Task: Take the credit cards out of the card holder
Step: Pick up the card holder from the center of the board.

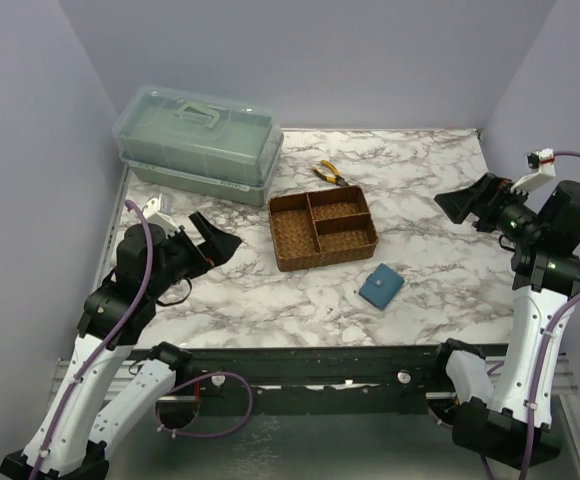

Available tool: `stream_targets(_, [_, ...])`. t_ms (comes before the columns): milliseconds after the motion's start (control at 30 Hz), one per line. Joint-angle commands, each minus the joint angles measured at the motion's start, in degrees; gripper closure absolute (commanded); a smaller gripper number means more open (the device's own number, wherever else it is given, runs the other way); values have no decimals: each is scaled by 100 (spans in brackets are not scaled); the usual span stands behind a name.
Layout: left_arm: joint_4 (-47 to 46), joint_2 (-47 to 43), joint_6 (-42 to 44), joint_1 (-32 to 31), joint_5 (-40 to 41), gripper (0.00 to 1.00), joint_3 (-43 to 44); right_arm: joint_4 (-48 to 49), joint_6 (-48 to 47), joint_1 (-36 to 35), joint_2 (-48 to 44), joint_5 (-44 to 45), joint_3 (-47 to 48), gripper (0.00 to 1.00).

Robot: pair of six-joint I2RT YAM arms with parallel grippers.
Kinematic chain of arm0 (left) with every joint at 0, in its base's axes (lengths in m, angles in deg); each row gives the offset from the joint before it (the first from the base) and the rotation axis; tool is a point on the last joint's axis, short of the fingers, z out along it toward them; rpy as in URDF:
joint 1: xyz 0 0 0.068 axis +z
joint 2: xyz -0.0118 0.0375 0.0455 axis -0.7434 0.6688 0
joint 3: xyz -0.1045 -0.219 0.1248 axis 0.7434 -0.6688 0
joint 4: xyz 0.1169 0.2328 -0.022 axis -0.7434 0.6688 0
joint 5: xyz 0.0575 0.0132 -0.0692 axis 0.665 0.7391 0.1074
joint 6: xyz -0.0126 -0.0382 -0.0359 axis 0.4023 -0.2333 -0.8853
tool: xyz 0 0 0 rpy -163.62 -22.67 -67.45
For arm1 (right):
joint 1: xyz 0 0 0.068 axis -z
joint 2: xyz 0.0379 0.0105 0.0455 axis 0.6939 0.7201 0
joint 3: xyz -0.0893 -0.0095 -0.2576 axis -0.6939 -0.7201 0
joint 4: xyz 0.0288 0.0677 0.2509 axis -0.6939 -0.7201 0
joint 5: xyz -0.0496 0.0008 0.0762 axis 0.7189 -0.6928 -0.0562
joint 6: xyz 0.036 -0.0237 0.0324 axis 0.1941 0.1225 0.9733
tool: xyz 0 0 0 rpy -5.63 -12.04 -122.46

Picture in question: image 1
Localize blue leather card holder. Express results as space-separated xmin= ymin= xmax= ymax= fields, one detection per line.
xmin=359 ymin=263 xmax=405 ymax=311

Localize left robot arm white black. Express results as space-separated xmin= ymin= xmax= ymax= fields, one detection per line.
xmin=0 ymin=212 xmax=242 ymax=479

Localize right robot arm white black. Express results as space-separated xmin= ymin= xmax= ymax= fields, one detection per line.
xmin=434 ymin=173 xmax=580 ymax=474

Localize green plastic storage box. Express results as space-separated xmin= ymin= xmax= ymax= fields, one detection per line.
xmin=113 ymin=85 xmax=284 ymax=207

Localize brown woven divided basket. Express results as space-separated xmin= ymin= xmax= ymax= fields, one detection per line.
xmin=268 ymin=186 xmax=379 ymax=272

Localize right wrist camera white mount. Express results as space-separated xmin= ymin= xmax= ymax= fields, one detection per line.
xmin=511 ymin=148 xmax=556 ymax=194

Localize yellow handled pliers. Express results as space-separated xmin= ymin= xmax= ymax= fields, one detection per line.
xmin=312 ymin=160 xmax=349 ymax=187

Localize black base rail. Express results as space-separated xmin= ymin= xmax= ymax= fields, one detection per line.
xmin=161 ymin=345 xmax=454 ymax=416

